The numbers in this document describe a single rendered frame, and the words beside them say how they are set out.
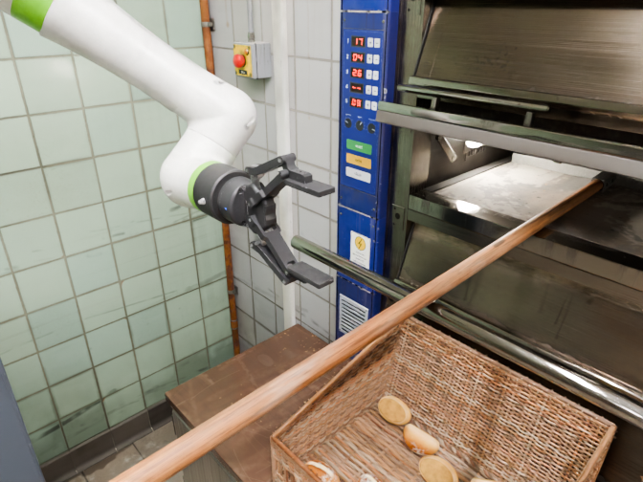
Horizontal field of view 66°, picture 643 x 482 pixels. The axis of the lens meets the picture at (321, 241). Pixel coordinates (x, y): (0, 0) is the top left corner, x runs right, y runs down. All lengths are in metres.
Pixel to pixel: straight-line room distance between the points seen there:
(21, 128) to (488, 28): 1.27
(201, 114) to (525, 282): 0.78
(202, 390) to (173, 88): 0.95
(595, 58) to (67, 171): 1.44
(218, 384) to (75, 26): 1.06
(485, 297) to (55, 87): 1.33
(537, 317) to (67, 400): 1.61
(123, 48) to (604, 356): 1.05
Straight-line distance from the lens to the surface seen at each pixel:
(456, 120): 0.98
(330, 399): 1.31
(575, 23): 1.06
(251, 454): 1.38
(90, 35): 0.90
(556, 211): 1.20
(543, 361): 0.77
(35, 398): 2.04
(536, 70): 1.06
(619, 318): 1.15
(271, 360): 1.64
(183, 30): 1.84
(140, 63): 0.90
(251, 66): 1.56
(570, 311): 1.17
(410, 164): 1.25
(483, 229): 1.18
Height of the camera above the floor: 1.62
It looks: 26 degrees down
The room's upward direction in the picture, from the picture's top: straight up
